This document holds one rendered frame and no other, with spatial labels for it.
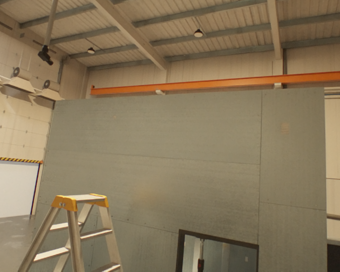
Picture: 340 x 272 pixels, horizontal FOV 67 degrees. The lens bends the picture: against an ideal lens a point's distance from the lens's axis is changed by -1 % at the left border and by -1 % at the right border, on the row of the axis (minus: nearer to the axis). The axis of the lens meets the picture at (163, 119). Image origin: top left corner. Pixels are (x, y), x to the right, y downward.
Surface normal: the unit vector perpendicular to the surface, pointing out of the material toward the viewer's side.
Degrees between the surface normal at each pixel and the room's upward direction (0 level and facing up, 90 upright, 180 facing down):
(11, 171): 90
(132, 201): 90
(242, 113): 90
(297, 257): 90
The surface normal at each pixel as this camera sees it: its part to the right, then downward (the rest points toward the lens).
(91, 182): -0.45, -0.21
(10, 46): 0.89, 0.00
